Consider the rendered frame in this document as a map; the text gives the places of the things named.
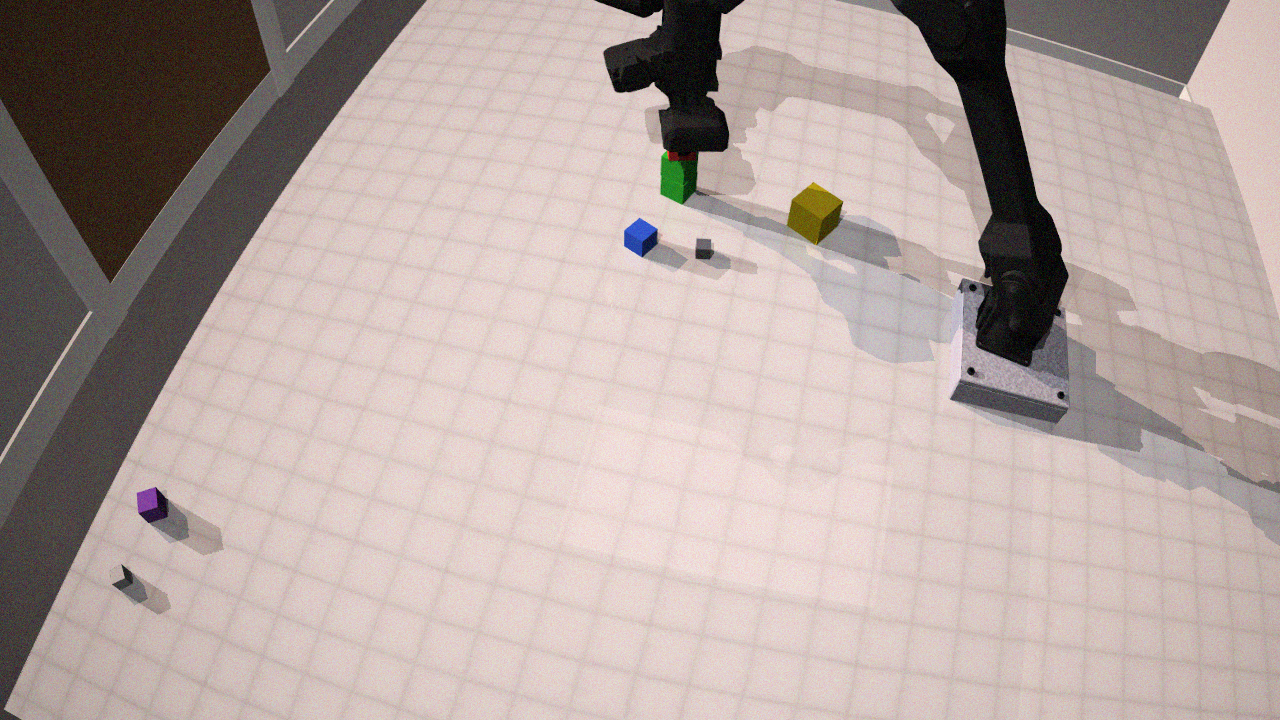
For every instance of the blue block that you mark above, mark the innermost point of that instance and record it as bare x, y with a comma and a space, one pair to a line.
640, 237

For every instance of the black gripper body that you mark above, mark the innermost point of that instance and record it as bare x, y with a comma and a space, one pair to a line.
689, 125

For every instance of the purple cube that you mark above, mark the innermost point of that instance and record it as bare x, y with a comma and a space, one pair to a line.
151, 505

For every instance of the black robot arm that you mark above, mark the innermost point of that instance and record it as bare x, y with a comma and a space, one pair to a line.
1020, 245

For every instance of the yellow cube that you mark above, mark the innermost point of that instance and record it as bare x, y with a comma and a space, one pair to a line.
814, 213

